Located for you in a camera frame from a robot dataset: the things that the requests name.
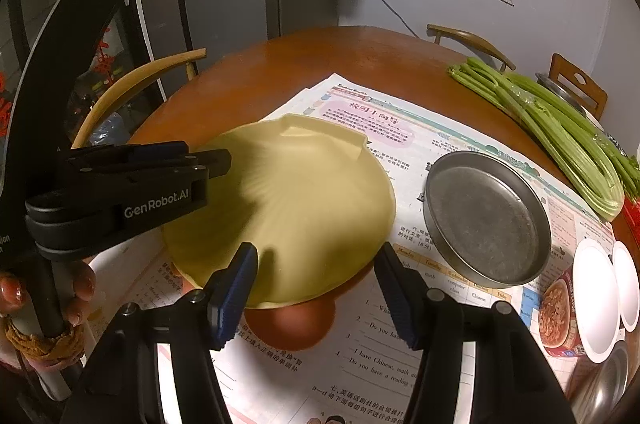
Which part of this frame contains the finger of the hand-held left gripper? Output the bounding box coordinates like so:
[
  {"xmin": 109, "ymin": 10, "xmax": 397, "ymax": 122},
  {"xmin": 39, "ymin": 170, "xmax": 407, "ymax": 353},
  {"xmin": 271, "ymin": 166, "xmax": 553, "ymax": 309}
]
[
  {"xmin": 120, "ymin": 149, "xmax": 232, "ymax": 185},
  {"xmin": 57, "ymin": 142, "xmax": 191, "ymax": 171}
]

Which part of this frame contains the yellow shell-shaped plate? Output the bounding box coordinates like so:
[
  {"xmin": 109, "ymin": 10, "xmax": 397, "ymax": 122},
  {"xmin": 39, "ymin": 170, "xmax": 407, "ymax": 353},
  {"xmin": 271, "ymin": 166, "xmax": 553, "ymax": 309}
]
[{"xmin": 162, "ymin": 114, "xmax": 397, "ymax": 309}]

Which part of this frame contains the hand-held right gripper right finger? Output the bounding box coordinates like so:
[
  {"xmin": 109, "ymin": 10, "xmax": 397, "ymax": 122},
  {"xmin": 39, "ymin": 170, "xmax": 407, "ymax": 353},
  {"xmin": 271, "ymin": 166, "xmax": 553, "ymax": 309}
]
[{"xmin": 372, "ymin": 242, "xmax": 576, "ymax": 424}]

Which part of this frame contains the round metal plate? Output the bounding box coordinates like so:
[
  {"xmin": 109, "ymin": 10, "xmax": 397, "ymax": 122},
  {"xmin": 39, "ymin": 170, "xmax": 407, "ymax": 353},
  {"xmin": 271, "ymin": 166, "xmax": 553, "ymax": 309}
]
[{"xmin": 422, "ymin": 150, "xmax": 552, "ymax": 289}]

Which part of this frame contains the orange trivet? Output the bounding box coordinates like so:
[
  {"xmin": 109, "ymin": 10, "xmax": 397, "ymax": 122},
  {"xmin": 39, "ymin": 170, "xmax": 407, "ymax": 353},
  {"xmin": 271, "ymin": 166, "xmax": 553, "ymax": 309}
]
[{"xmin": 180, "ymin": 276, "xmax": 337, "ymax": 351}]

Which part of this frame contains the red paper cup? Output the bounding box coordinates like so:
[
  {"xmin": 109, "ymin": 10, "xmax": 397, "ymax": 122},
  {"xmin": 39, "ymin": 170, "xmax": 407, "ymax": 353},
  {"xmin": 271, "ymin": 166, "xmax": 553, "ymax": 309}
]
[{"xmin": 537, "ymin": 238, "xmax": 622, "ymax": 364}]

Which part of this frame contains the person's left hand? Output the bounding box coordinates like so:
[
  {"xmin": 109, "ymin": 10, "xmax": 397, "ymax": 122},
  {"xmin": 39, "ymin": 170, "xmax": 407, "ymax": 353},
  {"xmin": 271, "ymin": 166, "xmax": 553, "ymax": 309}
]
[{"xmin": 0, "ymin": 261, "xmax": 97, "ymax": 330}]

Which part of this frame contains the celery bunch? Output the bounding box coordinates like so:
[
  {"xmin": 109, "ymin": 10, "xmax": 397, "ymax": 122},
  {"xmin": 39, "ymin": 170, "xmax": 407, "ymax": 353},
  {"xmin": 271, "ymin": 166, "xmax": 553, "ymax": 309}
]
[{"xmin": 446, "ymin": 57, "xmax": 640, "ymax": 222}]

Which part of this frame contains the white bowl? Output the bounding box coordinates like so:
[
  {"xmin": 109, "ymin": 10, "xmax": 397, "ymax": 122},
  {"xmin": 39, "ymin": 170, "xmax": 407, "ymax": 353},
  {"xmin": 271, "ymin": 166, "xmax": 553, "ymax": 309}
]
[{"xmin": 611, "ymin": 241, "xmax": 640, "ymax": 332}]

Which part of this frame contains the brown hair scrunchie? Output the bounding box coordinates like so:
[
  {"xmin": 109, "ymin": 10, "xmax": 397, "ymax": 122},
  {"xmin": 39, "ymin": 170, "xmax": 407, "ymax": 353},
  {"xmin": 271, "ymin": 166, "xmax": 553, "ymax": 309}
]
[{"xmin": 4, "ymin": 318, "xmax": 87, "ymax": 364}]

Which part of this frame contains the wooden chair with slot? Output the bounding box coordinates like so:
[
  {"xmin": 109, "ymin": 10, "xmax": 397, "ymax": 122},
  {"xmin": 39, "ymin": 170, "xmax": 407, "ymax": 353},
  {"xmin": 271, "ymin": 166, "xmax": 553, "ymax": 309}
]
[{"xmin": 547, "ymin": 52, "xmax": 608, "ymax": 122}]

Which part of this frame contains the printed newspaper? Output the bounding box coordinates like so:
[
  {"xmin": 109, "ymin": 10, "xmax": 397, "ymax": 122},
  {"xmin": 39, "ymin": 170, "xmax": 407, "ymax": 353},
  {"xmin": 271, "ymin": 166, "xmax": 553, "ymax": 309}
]
[{"xmin": 85, "ymin": 72, "xmax": 618, "ymax": 424}]

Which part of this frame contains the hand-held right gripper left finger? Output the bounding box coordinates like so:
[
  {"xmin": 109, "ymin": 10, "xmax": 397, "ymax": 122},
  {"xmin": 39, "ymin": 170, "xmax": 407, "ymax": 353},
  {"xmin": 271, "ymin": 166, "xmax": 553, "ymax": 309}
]
[{"xmin": 60, "ymin": 242, "xmax": 259, "ymax": 424}]

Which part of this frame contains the red paper decoration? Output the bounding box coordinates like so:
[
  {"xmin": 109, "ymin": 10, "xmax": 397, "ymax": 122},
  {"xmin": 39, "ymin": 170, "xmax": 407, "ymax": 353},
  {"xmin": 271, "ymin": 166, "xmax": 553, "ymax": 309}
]
[{"xmin": 92, "ymin": 28, "xmax": 119, "ymax": 80}]

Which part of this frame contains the metal basin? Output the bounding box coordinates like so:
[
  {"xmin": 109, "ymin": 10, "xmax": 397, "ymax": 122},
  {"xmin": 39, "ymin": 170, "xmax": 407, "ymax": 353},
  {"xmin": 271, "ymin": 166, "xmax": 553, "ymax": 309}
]
[{"xmin": 535, "ymin": 72, "xmax": 588, "ymax": 115}]

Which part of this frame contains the curved-back wooden chair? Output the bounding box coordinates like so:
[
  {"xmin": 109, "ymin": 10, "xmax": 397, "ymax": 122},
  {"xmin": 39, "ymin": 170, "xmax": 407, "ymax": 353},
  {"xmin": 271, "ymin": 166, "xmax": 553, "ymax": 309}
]
[
  {"xmin": 70, "ymin": 48, "xmax": 207, "ymax": 149},
  {"xmin": 427, "ymin": 24, "xmax": 516, "ymax": 72}
]

